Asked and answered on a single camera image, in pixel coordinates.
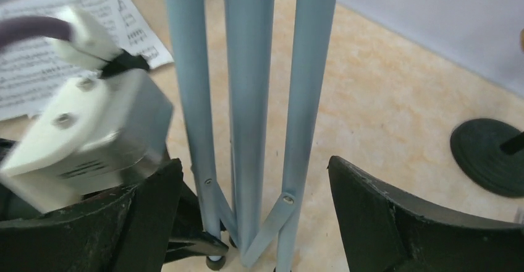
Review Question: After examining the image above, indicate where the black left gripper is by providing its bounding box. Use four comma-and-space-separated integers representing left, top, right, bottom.
0, 138, 46, 222

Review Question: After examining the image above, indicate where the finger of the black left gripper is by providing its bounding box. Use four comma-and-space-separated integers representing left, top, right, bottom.
164, 183, 229, 263

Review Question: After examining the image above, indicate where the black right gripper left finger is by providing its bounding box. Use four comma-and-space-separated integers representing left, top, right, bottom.
1, 159, 183, 271

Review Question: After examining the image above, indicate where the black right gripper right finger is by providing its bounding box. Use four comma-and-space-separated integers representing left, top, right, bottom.
327, 156, 523, 271

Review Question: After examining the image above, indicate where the sheet music page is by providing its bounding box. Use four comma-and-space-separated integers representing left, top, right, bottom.
1, 0, 127, 120
118, 0, 174, 69

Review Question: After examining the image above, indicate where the light blue music stand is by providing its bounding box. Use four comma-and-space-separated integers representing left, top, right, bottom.
165, 0, 336, 271

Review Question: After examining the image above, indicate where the black stand for silver microphone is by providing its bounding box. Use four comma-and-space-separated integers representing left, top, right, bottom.
450, 118, 523, 198

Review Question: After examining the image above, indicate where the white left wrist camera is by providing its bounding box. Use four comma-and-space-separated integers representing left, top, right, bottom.
1, 6, 174, 213

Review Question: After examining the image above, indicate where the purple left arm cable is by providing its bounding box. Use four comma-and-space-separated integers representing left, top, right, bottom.
0, 15, 75, 54

